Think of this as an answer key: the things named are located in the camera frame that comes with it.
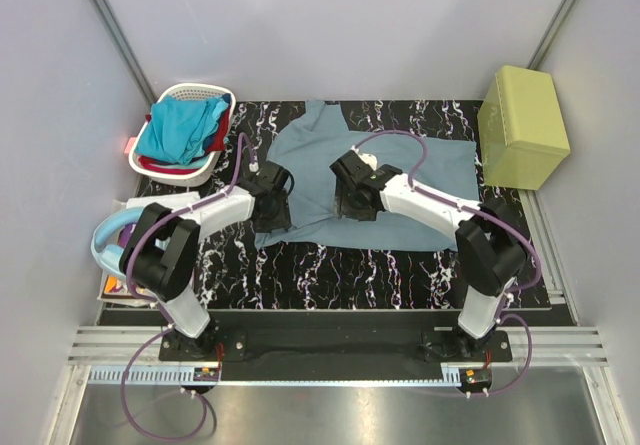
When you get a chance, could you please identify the purple orange book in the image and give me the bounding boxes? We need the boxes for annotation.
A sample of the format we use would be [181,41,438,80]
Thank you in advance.
[98,224,150,307]

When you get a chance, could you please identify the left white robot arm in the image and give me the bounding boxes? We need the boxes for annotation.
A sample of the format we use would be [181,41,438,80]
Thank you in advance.
[119,161,295,361]

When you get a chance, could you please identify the black marble mat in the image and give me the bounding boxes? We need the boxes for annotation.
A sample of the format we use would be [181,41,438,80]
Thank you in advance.
[97,99,576,326]

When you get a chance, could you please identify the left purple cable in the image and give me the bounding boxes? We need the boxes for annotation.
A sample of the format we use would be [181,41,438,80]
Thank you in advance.
[122,132,261,439]

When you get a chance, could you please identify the grey-blue t shirt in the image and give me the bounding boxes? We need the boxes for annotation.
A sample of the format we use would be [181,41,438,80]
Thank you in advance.
[255,100,479,252]

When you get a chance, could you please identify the left controller board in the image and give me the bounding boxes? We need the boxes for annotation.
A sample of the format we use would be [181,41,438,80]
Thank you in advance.
[193,367,220,383]

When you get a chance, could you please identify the teal t shirt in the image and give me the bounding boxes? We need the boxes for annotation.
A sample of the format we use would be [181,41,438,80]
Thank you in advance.
[135,96,230,166]

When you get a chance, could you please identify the right controller board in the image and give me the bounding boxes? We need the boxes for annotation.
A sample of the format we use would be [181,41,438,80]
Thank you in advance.
[464,368,492,386]

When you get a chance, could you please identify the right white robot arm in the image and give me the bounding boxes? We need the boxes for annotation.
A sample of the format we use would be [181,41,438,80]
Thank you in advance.
[330,149,532,362]

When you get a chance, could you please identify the white laundry basket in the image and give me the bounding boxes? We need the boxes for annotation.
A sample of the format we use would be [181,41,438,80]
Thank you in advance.
[128,83,236,187]

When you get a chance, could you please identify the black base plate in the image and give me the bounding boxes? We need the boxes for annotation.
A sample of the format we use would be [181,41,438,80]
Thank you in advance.
[159,310,513,382]

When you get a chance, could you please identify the controller board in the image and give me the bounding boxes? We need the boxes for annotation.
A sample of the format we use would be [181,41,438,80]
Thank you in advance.
[193,367,220,383]
[464,368,492,386]

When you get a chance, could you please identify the purple cable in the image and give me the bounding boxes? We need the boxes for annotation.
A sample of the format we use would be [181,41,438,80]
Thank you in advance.
[352,129,544,397]
[122,132,261,439]

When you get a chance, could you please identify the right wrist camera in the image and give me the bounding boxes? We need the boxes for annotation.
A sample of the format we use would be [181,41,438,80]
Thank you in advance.
[350,146,378,170]

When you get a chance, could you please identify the white paper stack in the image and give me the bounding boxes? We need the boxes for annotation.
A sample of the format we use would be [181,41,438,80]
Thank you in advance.
[110,192,200,300]

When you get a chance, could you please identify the green box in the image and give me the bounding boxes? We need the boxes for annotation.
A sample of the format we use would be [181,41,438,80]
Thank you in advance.
[478,65,570,191]

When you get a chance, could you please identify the pink cube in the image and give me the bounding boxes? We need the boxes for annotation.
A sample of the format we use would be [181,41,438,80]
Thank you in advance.
[123,137,136,155]

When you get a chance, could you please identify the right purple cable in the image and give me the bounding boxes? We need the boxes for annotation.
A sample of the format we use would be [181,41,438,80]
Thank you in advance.
[352,129,544,397]

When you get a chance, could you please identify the slotted cable duct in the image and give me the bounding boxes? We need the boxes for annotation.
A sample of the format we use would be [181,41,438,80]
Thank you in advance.
[88,365,196,385]

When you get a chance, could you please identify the light blue headphones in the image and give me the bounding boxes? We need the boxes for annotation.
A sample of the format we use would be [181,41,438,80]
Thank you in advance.
[91,207,143,281]

